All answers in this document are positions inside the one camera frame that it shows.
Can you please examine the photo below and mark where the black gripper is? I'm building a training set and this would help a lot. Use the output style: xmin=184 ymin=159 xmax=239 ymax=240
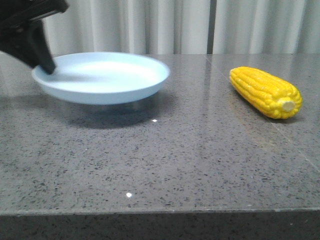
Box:
xmin=0 ymin=0 xmax=69 ymax=75

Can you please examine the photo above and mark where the light blue round plate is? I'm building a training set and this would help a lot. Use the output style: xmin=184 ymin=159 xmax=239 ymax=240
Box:
xmin=31 ymin=52 xmax=170 ymax=105

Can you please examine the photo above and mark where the yellow corn cob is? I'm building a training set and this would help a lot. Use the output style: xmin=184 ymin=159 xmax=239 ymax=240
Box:
xmin=229 ymin=66 xmax=303 ymax=119

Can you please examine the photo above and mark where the white pleated curtain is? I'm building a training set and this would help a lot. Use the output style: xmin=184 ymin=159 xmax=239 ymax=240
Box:
xmin=44 ymin=0 xmax=320 ymax=54

